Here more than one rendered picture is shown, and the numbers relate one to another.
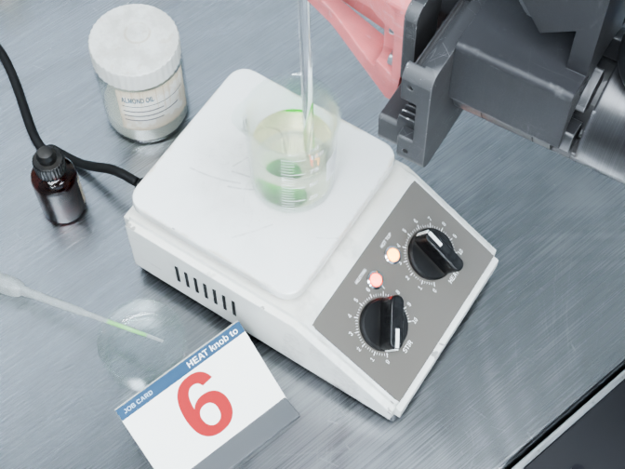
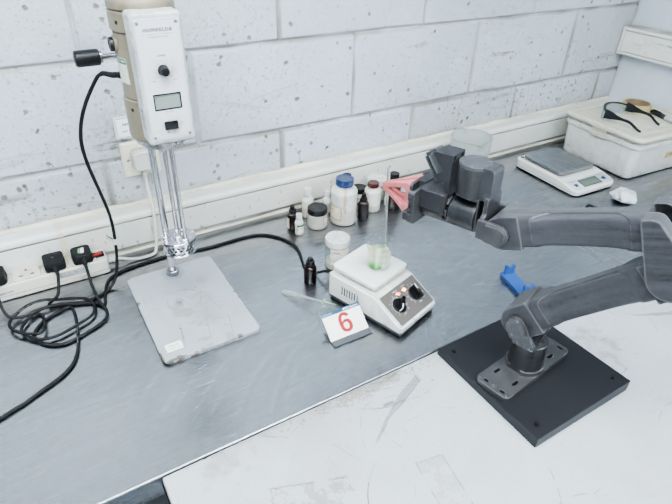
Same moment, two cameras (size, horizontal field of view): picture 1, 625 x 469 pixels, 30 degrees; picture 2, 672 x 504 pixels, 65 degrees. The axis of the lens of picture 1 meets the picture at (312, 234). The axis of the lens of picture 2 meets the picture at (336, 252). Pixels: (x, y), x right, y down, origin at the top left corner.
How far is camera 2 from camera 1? 0.58 m
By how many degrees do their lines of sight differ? 28
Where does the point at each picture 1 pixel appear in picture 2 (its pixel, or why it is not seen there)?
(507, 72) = (431, 192)
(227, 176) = (360, 263)
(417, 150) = (410, 217)
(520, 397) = (439, 337)
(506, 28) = (431, 186)
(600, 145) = (452, 211)
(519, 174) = (443, 290)
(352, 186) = (394, 269)
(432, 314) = (414, 308)
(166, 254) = (340, 282)
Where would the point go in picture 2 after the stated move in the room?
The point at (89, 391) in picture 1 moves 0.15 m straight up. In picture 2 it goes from (311, 320) to (312, 262)
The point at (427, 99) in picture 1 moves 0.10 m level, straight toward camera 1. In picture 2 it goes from (413, 198) to (400, 226)
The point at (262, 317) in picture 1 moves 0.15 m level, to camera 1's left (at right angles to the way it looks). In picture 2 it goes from (365, 299) to (295, 289)
